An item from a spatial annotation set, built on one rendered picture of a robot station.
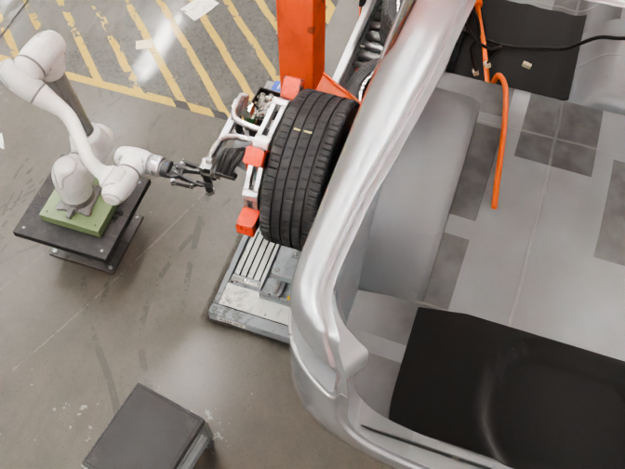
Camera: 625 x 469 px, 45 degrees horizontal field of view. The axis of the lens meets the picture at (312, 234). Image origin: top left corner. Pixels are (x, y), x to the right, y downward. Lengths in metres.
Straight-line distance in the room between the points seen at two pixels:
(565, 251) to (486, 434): 0.73
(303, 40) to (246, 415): 1.70
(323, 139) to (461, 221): 0.61
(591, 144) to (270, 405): 1.81
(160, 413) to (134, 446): 0.16
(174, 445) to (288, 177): 1.19
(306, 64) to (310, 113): 0.41
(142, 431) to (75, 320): 0.88
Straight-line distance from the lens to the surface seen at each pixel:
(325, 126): 2.87
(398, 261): 2.66
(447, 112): 2.73
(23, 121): 4.73
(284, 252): 3.65
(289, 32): 3.18
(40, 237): 3.84
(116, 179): 3.15
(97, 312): 3.90
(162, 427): 3.24
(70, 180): 3.62
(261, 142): 2.90
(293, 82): 3.10
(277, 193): 2.85
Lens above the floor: 3.39
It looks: 59 degrees down
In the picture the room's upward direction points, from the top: straight up
